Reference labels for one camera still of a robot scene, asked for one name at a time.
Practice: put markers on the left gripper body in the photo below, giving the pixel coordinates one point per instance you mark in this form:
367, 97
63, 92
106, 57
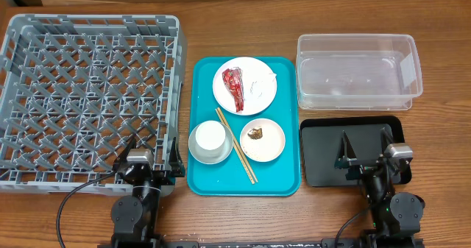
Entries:
161, 178

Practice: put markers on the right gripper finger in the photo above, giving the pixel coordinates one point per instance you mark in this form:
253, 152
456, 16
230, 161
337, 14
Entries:
346, 151
386, 139

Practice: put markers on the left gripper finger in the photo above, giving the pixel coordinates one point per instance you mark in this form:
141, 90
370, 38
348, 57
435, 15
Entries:
123, 155
175, 160

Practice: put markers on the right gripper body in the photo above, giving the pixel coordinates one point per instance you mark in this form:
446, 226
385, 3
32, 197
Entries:
364, 162

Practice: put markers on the grey bowl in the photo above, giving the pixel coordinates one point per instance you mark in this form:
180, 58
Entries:
210, 157

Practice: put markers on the white cup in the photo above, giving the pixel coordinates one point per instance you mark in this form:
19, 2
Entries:
210, 135

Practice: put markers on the brown food scrap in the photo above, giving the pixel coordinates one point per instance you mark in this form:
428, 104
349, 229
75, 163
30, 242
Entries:
255, 133

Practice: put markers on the small pink plate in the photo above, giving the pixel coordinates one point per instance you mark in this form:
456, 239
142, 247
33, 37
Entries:
273, 135

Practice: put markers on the red snack wrapper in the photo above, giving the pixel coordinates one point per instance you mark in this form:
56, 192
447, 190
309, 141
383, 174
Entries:
232, 79

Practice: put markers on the white rice pile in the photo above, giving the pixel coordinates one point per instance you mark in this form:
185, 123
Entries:
262, 154

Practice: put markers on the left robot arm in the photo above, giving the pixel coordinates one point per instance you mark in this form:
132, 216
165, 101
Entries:
135, 215

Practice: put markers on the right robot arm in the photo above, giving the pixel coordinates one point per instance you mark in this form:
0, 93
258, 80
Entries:
396, 216

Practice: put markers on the black plastic tray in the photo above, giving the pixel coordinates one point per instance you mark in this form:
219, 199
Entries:
321, 139

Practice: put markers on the teal plastic tray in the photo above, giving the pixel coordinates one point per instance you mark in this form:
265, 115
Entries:
280, 177

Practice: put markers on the grey plastic dish rack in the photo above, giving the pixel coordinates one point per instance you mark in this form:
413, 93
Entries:
76, 88

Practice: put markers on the clear plastic bin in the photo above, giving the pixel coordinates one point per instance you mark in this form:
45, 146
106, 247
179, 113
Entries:
357, 72

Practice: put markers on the large white plate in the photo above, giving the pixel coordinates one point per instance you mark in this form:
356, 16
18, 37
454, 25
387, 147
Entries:
251, 67

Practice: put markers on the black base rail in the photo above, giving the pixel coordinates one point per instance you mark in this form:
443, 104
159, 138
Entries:
324, 243

